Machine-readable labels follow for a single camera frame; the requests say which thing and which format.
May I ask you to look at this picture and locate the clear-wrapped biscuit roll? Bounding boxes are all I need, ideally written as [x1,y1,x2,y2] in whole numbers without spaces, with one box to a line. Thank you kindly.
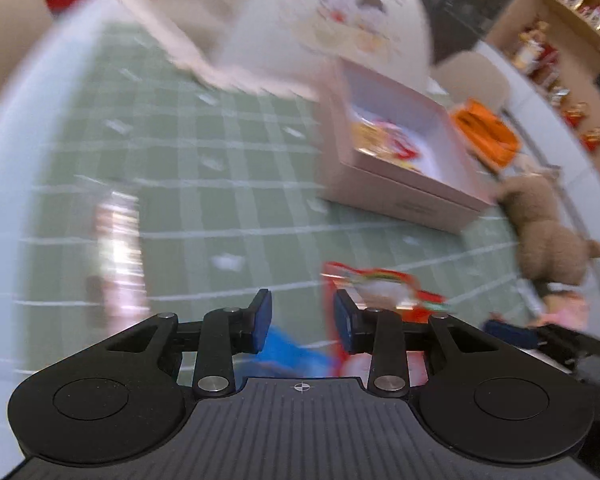
[91,191,149,332]

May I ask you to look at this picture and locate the mesh food cover cartoon print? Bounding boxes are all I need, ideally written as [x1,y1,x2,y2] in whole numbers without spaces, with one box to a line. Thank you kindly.
[116,0,434,107]

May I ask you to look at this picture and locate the clear packet of red snacks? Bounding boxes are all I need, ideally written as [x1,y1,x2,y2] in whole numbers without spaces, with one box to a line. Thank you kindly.
[379,119,424,174]

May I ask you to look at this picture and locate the blue and white snack packet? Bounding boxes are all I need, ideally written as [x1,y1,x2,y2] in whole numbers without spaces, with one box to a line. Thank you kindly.
[250,324,342,379]

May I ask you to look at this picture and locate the brown teddy bear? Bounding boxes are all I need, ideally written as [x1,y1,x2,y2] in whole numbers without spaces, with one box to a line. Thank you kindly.
[494,172,600,287]

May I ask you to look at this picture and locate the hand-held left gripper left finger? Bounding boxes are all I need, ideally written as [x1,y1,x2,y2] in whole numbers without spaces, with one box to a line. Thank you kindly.
[105,288,274,399]

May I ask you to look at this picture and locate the pink cardboard box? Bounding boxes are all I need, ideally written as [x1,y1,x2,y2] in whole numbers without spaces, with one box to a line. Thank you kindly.
[319,59,497,235]

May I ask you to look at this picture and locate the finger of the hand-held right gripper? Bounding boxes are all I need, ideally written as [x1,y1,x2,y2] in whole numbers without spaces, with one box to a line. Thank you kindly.
[483,320,539,347]

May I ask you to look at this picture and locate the beige chair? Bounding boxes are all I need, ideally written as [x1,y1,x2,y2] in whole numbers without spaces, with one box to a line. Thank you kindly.
[431,52,512,112]
[0,0,54,117]

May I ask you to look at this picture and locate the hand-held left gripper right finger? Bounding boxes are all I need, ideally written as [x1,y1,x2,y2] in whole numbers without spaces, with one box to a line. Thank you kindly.
[333,289,482,397]

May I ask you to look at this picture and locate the orange tissue pack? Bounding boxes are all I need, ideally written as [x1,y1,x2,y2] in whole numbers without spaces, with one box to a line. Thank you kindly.
[449,99,522,169]

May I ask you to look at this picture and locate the wooden shelf cabinet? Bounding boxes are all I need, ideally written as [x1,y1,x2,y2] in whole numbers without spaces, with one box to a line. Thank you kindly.
[484,0,600,182]

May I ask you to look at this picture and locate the red boxes on shelf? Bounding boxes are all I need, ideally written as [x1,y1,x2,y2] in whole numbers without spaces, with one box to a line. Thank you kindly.
[554,0,600,29]

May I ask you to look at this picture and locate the dark glass cabinet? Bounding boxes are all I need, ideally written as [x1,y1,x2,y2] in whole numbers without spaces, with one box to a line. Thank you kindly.
[409,0,542,67]

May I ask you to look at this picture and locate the green checked table mat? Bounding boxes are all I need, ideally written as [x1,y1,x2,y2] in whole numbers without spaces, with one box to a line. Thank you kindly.
[10,24,537,377]

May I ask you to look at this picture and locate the large red snack packet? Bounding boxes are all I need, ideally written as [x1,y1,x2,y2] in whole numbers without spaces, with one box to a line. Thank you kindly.
[320,260,449,377]

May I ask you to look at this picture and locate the person's right hand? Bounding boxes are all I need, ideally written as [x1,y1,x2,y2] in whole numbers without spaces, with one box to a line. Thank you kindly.
[542,293,589,328]

